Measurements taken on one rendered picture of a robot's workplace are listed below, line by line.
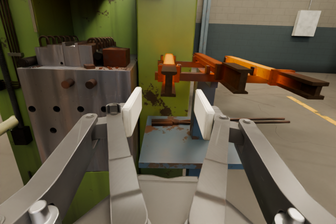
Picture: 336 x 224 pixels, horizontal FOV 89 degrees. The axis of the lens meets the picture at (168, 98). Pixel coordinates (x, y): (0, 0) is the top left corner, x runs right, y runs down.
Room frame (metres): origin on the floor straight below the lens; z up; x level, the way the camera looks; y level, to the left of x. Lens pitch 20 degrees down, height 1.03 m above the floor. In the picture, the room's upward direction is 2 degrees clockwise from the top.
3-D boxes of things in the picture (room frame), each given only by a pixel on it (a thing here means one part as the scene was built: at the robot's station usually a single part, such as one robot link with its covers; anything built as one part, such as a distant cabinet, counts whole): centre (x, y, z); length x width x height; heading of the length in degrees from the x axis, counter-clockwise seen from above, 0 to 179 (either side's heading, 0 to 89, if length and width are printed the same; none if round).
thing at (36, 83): (0.86, 0.35, 0.69); 0.56 x 0.38 x 0.45; 5
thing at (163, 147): (0.54, -0.12, 0.69); 0.40 x 0.30 x 0.02; 92
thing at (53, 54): (0.85, 0.40, 0.96); 0.42 x 0.20 x 0.09; 5
